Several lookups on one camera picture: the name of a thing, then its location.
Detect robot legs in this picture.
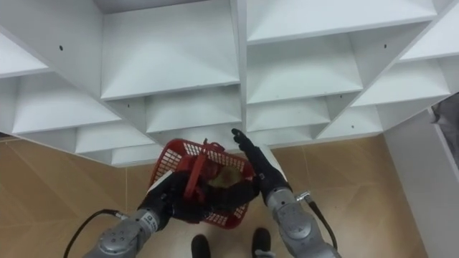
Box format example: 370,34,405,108
190,226,276,258

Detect red plastic basket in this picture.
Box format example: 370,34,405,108
148,138,256,230

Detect white cabinet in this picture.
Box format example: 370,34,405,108
382,107,459,258

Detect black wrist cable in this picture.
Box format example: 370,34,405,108
62,209,129,258
295,191,339,251

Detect white shelf unit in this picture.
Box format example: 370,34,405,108
0,0,459,168

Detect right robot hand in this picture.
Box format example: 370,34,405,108
231,128,292,206

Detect yellow-green soft toy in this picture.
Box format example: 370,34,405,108
207,166,245,189

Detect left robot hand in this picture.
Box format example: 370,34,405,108
138,169,260,231

